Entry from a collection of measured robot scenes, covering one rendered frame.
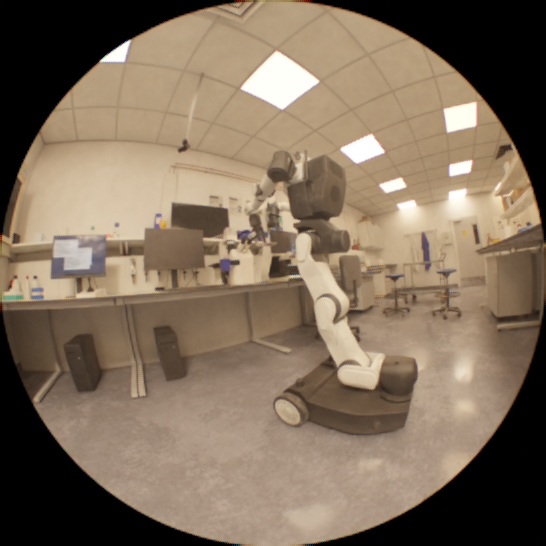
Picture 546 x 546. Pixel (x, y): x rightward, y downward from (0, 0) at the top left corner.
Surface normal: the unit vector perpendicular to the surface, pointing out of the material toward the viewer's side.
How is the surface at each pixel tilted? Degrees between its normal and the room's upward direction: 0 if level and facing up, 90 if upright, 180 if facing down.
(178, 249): 86
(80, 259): 86
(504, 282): 90
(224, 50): 180
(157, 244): 86
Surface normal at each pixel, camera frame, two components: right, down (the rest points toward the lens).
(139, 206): 0.63, -0.09
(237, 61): 0.09, 0.99
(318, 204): -0.69, 0.45
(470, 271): -0.77, 0.04
